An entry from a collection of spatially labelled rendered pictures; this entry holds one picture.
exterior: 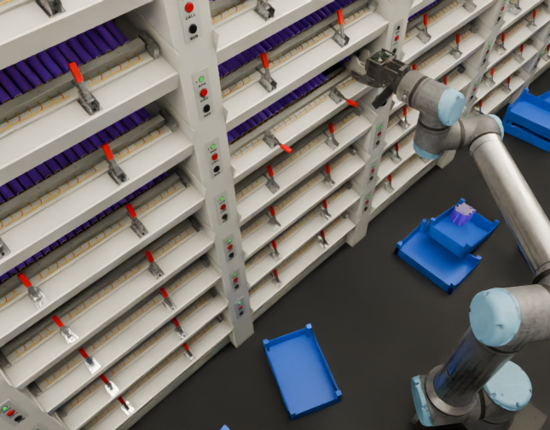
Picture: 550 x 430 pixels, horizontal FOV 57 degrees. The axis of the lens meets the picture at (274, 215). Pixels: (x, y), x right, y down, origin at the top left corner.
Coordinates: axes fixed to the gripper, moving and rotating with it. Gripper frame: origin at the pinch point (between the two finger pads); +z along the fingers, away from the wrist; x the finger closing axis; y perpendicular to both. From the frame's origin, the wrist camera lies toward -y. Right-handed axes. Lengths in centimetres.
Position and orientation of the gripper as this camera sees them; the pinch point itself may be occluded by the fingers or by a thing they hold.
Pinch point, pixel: (350, 63)
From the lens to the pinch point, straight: 159.6
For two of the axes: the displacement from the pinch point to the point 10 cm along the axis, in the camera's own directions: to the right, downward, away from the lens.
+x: -7.3, 5.5, -4.1
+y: -0.5, -6.4, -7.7
